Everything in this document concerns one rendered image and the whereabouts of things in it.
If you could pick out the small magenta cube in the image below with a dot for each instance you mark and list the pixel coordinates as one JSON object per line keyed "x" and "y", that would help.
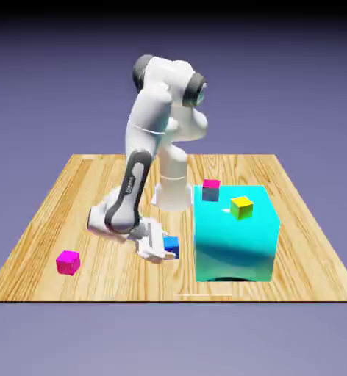
{"x": 68, "y": 262}
{"x": 211, "y": 190}

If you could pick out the small yellow cube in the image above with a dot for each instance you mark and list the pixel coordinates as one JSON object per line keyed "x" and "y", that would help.
{"x": 241, "y": 207}

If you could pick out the large cyan box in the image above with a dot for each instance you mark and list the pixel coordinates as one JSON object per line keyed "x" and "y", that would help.
{"x": 235, "y": 238}

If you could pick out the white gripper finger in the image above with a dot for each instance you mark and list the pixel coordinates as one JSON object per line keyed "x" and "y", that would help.
{"x": 170, "y": 255}

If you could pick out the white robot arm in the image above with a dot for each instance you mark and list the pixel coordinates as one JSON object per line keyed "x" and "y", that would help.
{"x": 150, "y": 117}

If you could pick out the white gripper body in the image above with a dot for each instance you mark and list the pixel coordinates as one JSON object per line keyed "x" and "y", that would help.
{"x": 153, "y": 241}

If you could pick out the small blue cube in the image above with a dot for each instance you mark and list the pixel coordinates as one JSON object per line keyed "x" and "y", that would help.
{"x": 171, "y": 243}

